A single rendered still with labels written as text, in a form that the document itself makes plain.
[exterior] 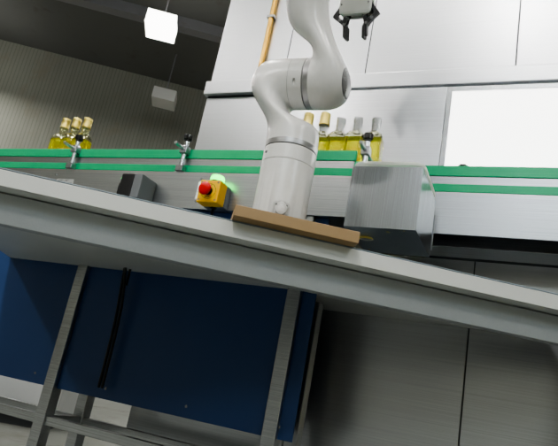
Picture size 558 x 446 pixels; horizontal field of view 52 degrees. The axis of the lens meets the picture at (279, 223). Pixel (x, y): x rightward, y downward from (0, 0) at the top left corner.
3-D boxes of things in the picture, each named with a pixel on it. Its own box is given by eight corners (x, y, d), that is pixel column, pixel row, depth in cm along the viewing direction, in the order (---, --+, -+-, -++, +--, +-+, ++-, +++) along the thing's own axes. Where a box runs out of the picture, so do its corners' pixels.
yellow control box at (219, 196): (227, 211, 170) (231, 188, 172) (214, 203, 163) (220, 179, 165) (206, 211, 172) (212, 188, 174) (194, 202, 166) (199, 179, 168)
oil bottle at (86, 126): (79, 187, 221) (98, 122, 228) (69, 181, 216) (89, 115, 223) (68, 187, 223) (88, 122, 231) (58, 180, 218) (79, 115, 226)
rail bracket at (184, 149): (187, 174, 182) (196, 136, 186) (174, 165, 176) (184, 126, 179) (176, 174, 184) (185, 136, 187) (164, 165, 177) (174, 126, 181)
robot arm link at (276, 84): (307, 142, 121) (325, 46, 128) (229, 141, 128) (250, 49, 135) (322, 165, 132) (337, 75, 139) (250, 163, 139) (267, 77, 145)
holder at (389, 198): (431, 263, 152) (437, 208, 156) (415, 230, 128) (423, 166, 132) (369, 257, 159) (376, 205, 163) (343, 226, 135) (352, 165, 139)
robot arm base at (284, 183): (325, 228, 115) (338, 145, 120) (232, 211, 114) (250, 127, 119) (313, 249, 133) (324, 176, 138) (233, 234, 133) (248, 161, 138)
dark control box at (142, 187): (151, 208, 181) (157, 183, 183) (135, 198, 174) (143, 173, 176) (129, 206, 184) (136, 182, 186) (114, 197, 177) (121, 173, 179)
